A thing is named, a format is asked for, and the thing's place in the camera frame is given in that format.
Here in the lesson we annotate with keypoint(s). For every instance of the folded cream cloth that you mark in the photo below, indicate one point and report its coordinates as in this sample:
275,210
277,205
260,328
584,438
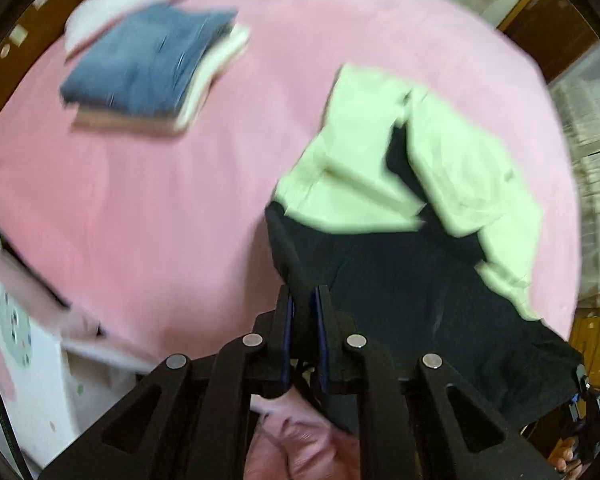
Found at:
210,80

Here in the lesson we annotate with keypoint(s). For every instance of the pink bed blanket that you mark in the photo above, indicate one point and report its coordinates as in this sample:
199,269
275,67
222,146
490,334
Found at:
180,210

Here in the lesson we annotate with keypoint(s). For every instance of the folded blue jeans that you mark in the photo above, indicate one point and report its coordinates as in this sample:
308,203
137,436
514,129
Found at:
145,60

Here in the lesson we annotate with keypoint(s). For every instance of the person's right hand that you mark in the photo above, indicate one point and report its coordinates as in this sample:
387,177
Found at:
567,460

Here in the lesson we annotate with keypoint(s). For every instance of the wooden door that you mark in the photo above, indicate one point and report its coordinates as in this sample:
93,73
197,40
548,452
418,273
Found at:
550,30

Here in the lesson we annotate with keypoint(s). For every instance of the wooden drawer cabinet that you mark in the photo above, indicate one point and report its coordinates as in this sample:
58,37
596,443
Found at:
597,340

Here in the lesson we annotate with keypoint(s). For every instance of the wooden headboard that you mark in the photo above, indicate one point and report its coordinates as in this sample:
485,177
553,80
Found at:
25,20

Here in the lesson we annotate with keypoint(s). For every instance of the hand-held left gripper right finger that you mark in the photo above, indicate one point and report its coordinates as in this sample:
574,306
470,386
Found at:
324,340

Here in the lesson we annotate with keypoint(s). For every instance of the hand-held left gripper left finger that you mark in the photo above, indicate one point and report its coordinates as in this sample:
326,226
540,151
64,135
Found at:
286,340

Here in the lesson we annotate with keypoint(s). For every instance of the folded white printed garment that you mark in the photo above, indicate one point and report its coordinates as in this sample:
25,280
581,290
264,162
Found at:
115,0

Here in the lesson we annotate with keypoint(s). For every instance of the green and black jacket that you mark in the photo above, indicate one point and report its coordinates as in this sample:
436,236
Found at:
360,175

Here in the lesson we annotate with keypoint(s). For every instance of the white lace cloth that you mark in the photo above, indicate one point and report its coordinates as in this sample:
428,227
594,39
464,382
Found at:
592,160

